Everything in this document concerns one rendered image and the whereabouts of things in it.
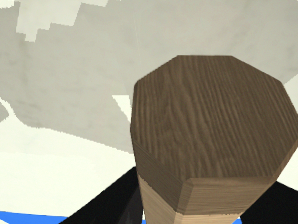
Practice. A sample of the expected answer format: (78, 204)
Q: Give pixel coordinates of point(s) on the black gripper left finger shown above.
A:
(120, 203)

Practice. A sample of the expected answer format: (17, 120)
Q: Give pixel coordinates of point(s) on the wooden-handled tool with thin metal shaft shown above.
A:
(209, 135)

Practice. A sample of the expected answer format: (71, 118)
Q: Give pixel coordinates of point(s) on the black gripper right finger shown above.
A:
(277, 205)

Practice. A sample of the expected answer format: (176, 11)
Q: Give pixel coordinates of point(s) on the blue flat strip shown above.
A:
(21, 218)

